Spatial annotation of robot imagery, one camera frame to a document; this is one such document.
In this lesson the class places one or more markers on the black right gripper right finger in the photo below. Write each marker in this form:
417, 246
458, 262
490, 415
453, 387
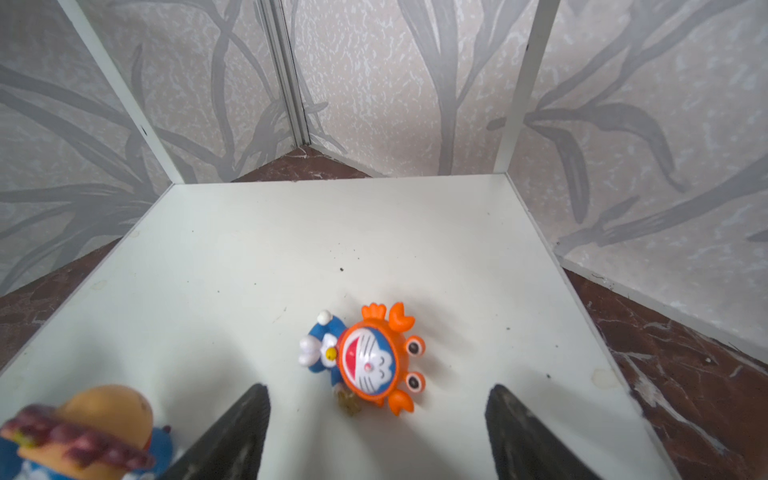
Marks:
523, 447

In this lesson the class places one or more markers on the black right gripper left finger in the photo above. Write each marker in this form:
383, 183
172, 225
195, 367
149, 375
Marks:
233, 446

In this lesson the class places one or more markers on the blue cat figure flower collar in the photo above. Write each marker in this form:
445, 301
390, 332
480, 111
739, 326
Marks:
106, 432

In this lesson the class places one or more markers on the orange octopus toy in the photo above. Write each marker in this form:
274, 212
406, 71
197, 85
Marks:
368, 361

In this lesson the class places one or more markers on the white two-tier metal shelf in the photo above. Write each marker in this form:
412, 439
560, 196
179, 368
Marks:
214, 282

